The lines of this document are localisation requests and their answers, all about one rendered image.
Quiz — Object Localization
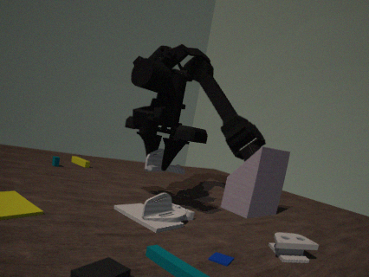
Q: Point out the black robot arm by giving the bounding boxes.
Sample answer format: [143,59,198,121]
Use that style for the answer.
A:
[131,44,266,162]

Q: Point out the blue flat rectangular block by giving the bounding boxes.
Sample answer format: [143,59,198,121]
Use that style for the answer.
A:
[208,252,234,266]

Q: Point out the yellow rectangular bar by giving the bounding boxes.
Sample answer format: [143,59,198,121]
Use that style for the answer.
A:
[71,156,90,168]

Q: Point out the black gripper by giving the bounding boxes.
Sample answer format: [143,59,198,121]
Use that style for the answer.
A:
[126,94,208,171]

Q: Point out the teal rectangular bar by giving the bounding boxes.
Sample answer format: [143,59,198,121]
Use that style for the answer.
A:
[146,245,210,277]

